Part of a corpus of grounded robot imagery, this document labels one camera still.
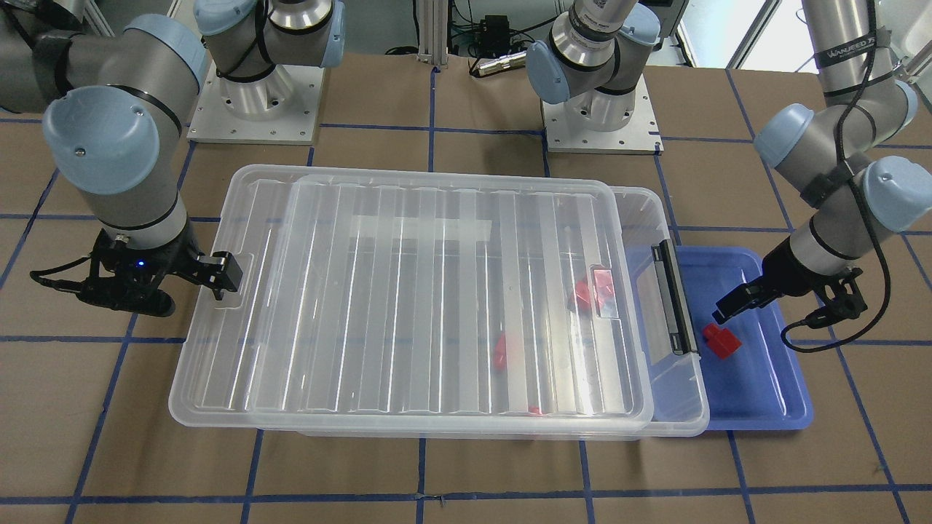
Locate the clear plastic storage box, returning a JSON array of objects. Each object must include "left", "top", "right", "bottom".
[{"left": 280, "top": 186, "right": 709, "bottom": 439}]

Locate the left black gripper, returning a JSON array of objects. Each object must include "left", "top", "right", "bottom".
[{"left": 712, "top": 234, "right": 838, "bottom": 325}]

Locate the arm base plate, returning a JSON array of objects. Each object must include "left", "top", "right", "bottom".
[
  {"left": 186, "top": 65, "right": 327, "bottom": 146},
  {"left": 540, "top": 76, "right": 665, "bottom": 155}
]

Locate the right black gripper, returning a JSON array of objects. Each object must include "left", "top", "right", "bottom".
[{"left": 77, "top": 223, "right": 243, "bottom": 317}]

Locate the blue plastic tray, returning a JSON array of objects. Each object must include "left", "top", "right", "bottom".
[{"left": 626, "top": 246, "right": 814, "bottom": 432}]

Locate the clear plastic box lid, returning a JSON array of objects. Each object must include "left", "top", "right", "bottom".
[{"left": 169, "top": 164, "right": 655, "bottom": 439}]

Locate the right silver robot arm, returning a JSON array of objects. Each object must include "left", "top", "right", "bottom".
[{"left": 2, "top": 1, "right": 345, "bottom": 317}]

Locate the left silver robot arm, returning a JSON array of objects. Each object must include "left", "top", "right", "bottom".
[{"left": 526, "top": 1, "right": 930, "bottom": 328}]

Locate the black box latch handle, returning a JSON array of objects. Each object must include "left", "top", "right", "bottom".
[{"left": 650, "top": 239, "right": 699, "bottom": 356}]

